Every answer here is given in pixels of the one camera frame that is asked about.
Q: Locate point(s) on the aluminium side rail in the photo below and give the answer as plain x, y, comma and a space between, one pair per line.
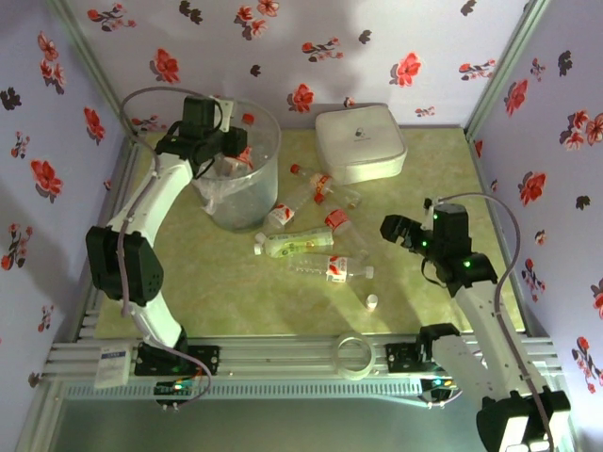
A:
121, 183
494, 212

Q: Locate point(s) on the controller board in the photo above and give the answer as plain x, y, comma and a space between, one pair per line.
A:
440, 382
175, 388

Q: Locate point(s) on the aluminium corner post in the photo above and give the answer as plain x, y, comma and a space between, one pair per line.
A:
509, 66
94, 66

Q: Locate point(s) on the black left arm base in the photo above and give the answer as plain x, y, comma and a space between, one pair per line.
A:
207, 360

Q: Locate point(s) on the yellow-green plastic bottle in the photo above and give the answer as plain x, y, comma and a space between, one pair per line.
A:
297, 242

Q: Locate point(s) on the clear plastic bottle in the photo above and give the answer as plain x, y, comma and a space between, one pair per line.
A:
248, 118

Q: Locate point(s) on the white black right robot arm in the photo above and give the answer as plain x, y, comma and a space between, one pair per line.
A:
490, 329

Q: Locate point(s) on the right controller board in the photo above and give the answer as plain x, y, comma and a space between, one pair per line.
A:
440, 382

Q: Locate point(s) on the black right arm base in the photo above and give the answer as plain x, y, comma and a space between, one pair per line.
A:
400, 360

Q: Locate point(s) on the long clear bottle white cap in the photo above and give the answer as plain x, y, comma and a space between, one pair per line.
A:
330, 269

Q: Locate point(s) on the left controller board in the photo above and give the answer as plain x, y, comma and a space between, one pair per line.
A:
175, 388

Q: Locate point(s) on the crushed red label bottle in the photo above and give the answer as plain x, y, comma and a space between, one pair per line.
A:
282, 214

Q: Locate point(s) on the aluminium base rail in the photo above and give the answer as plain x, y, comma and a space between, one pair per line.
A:
282, 358

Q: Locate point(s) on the clear plastic bin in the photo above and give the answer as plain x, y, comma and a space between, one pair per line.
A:
254, 198

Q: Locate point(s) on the clear tape roll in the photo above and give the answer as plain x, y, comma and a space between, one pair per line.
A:
337, 362

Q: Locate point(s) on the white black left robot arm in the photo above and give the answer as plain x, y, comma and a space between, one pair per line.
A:
141, 207

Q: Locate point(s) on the green marbled table mat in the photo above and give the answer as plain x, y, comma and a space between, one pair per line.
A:
235, 301

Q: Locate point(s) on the white label card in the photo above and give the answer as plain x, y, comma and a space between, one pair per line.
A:
112, 367

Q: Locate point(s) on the clear bottle red label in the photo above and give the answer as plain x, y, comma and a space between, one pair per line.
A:
337, 219
244, 157

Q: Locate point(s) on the white zip case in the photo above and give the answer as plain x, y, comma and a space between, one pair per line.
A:
358, 141

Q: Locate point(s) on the clear bottle red cap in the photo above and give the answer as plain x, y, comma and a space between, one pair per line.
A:
322, 181
339, 195

